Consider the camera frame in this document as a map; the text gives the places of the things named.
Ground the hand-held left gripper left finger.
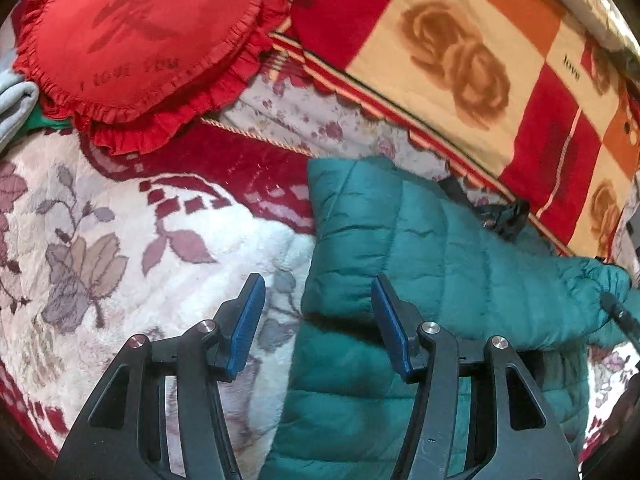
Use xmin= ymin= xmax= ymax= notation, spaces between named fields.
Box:
xmin=55 ymin=273 xmax=266 ymax=480

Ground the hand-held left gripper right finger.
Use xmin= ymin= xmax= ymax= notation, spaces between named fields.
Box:
xmin=370 ymin=274 xmax=583 ymax=480

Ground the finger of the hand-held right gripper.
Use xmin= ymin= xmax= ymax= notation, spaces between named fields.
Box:
xmin=600 ymin=292 xmax=640 ymax=348

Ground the teal puffer jacket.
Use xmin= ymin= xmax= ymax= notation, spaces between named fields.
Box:
xmin=260 ymin=156 xmax=632 ymax=480

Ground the white and red plush blanket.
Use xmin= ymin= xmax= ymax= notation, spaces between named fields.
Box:
xmin=0 ymin=119 xmax=638 ymax=466

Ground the pale floral bedsheet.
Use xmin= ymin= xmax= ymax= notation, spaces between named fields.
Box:
xmin=200 ymin=67 xmax=451 ymax=181

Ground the green cloth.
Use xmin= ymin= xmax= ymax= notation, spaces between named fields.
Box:
xmin=22 ymin=105 xmax=76 ymax=133

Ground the red checked rose blanket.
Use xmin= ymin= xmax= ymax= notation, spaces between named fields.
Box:
xmin=267 ymin=0 xmax=640 ymax=261

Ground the red heart-shaped ruffled pillow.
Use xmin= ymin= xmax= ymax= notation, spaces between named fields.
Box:
xmin=11 ymin=0 xmax=291 ymax=156

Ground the grey cloth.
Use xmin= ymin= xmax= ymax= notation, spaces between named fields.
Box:
xmin=0 ymin=25 xmax=40 ymax=153

